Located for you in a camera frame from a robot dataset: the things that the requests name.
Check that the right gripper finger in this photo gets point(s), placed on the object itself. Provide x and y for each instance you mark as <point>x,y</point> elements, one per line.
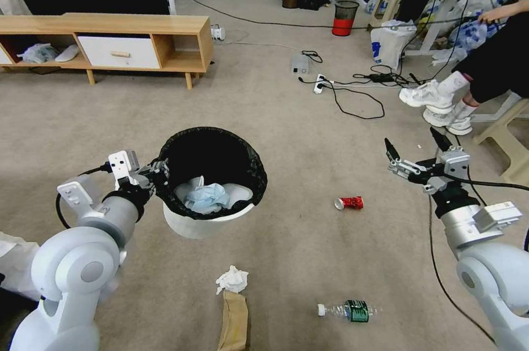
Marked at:
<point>403,166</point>
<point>441,141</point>

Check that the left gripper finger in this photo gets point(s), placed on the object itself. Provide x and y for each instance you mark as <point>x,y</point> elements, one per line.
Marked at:
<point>162,182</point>
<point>158,166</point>

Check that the white round trash bin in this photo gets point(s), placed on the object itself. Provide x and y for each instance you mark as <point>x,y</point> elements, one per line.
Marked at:
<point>194,225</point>

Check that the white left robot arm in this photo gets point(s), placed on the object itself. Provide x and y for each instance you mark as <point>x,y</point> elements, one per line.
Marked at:
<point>82,252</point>

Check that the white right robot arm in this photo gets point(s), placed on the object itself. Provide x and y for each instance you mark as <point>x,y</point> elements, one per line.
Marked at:
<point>496,280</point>

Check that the black bin liner bag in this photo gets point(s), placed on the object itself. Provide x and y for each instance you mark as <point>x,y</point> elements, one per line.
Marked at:
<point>215,148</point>

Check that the red black mesh bin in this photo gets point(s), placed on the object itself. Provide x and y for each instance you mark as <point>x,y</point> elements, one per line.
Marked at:
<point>344,24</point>

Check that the person's white sneaker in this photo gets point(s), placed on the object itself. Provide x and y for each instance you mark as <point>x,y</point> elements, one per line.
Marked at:
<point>450,121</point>
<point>425,95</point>

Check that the crumpled blue face mask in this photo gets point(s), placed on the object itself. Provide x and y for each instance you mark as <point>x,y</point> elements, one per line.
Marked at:
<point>206,199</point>

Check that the beige plastic stool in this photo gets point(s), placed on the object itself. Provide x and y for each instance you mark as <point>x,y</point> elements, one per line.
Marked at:
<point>502,136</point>

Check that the crushed red drink can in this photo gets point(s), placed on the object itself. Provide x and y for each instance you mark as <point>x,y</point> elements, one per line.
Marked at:
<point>350,202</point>

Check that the black power adapter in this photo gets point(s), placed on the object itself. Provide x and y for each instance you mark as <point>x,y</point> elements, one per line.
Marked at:
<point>378,77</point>

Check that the person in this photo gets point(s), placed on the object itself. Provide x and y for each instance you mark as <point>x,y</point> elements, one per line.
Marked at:
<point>496,66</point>

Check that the white blue plastic bag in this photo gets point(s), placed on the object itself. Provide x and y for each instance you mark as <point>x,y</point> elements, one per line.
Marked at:
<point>388,43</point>

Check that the long white power strip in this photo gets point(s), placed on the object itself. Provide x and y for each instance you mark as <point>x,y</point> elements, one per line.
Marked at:
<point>318,83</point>

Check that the white cabinet drawer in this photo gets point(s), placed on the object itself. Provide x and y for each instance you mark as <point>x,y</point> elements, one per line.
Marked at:
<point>99,53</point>

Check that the wooden low cabinet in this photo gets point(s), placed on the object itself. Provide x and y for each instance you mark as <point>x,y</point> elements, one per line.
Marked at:
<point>182,28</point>

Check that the white cloth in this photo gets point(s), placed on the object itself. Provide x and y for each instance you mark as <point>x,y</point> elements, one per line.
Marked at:
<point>12,256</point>

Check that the white slipper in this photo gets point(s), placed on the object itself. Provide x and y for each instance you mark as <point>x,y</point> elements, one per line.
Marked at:
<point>67,53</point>

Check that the grey power supply box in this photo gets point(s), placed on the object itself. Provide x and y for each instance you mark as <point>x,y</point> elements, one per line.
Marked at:
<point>299,64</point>

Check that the tan plastic stool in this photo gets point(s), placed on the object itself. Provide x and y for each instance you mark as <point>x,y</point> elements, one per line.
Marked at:
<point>377,10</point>

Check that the small white power strip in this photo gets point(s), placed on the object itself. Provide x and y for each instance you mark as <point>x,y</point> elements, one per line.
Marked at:
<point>217,32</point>

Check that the clear bottle with green label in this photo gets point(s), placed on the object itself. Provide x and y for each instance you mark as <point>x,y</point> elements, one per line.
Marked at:
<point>356,311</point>

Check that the brown paper bag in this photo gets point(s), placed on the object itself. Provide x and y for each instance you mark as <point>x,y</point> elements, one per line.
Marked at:
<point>234,322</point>

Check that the clear plastic bag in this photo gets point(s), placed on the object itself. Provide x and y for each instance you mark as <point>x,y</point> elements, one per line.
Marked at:
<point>36,53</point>

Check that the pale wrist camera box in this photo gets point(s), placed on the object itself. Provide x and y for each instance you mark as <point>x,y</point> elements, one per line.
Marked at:
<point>454,161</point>
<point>124,164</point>

